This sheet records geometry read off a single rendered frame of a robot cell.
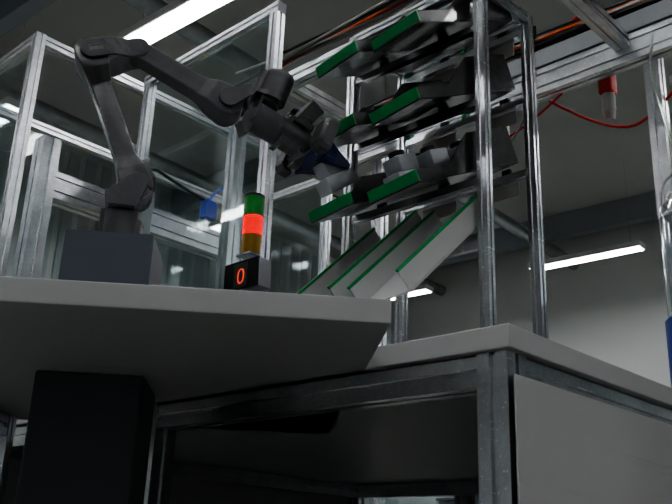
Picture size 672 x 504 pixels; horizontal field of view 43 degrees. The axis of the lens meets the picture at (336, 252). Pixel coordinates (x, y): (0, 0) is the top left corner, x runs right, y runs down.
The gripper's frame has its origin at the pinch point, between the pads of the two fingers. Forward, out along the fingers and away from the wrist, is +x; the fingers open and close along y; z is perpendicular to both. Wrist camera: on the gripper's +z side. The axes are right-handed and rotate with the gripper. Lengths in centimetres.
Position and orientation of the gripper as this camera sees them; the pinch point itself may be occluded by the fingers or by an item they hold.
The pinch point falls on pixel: (328, 161)
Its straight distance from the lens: 164.4
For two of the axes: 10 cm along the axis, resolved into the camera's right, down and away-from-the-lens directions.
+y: -5.0, 2.2, 8.4
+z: 3.1, -8.6, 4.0
